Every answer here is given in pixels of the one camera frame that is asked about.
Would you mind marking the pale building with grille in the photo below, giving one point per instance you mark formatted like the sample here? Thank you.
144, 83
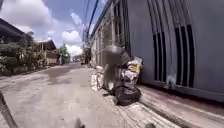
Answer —
106, 36

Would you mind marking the pile of rubbish bags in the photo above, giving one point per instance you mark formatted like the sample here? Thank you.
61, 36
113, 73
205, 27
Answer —
125, 90

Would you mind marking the tree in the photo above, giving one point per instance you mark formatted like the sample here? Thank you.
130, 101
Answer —
63, 53

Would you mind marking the grey concrete road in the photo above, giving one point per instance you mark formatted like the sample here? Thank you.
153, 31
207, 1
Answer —
56, 96

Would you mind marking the house with brown roof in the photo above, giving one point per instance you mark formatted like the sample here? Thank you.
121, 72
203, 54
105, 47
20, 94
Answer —
49, 50

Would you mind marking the robot's own part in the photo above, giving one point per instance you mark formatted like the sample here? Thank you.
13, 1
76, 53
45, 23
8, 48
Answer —
79, 125
150, 126

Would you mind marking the raised concrete kerb step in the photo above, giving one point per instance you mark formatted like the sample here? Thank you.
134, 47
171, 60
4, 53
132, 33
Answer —
186, 108

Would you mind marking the green bushes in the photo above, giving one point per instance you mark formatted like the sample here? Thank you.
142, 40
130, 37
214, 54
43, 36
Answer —
20, 56

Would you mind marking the grey metal-clad building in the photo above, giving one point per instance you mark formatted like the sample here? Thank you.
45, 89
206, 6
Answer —
203, 43

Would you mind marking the dark-roofed house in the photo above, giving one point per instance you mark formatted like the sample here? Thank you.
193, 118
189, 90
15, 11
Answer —
10, 31

